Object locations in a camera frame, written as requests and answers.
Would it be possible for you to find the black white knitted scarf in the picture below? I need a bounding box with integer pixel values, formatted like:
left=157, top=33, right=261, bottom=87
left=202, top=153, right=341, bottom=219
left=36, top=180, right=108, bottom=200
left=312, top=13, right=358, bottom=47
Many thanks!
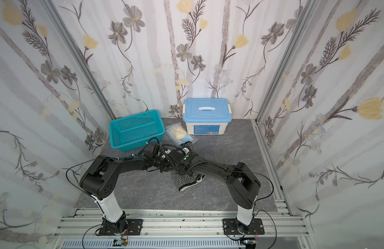
left=171, top=141, right=207, bottom=193

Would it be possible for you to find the aluminium corner post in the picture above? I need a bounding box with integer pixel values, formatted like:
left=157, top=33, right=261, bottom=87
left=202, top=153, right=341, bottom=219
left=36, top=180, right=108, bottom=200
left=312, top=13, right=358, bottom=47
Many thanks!
left=254, top=1, right=319, bottom=123
left=40, top=0, right=116, bottom=120

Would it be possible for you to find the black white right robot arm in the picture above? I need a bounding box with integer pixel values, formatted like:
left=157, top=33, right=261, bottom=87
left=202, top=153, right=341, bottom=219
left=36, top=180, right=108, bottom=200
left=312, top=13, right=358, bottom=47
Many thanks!
left=168, top=149, right=261, bottom=234

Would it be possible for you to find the teal plastic basket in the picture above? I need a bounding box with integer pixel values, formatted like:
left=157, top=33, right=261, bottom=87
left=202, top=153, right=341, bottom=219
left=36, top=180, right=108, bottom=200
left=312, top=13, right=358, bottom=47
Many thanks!
left=109, top=110, right=165, bottom=151

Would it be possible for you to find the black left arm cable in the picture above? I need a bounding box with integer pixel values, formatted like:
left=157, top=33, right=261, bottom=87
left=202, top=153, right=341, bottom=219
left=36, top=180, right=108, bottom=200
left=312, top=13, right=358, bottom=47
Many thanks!
left=65, top=158, right=99, bottom=200

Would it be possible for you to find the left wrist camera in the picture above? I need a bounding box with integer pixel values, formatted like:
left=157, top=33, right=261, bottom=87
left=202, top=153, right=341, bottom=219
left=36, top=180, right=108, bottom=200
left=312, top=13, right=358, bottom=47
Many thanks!
left=143, top=137, right=160, bottom=156

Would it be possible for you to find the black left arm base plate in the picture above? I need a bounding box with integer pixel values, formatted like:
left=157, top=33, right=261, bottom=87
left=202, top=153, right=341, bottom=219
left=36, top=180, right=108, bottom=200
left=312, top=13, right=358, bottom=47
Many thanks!
left=96, top=218, right=143, bottom=236

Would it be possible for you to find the white box blue lid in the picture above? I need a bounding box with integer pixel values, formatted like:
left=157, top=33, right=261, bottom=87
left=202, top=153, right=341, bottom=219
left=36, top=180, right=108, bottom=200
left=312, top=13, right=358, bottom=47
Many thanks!
left=183, top=98, right=232, bottom=135

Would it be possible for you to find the clear bag with gloves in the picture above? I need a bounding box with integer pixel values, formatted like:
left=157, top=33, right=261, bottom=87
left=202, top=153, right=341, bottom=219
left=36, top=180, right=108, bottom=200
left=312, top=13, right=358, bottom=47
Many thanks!
left=166, top=122, right=198, bottom=146

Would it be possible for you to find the aluminium corner post left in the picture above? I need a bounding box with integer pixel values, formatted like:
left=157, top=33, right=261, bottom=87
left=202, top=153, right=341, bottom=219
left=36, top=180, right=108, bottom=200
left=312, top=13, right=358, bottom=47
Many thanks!
left=40, top=0, right=116, bottom=120

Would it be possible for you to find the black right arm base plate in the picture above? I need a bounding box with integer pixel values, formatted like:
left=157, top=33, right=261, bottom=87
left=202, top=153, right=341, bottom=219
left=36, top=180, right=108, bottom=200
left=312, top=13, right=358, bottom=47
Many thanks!
left=222, top=218, right=265, bottom=236

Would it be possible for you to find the aluminium corner post right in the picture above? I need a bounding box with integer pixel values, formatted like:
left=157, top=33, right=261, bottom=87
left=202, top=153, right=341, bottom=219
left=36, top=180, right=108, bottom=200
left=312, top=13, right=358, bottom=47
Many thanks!
left=254, top=1, right=319, bottom=123

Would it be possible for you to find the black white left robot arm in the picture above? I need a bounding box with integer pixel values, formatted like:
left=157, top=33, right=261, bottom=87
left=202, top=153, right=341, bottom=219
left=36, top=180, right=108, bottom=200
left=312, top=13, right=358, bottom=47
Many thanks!
left=80, top=153, right=170, bottom=236

